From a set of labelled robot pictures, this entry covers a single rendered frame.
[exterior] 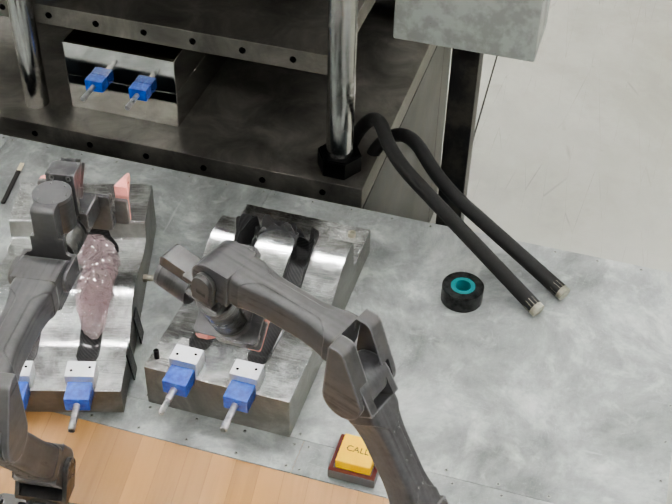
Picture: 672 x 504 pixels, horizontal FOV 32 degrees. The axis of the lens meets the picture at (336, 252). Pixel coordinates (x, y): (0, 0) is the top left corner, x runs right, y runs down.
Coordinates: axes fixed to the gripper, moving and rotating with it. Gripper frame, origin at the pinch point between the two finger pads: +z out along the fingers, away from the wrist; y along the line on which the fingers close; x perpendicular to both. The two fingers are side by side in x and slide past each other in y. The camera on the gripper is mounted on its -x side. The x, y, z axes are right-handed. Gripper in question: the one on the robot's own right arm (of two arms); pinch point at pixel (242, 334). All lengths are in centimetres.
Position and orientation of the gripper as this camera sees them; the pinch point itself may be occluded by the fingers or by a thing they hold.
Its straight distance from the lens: 186.3
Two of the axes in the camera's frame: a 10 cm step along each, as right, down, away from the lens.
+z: 1.3, 3.4, 9.3
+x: -2.6, 9.2, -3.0
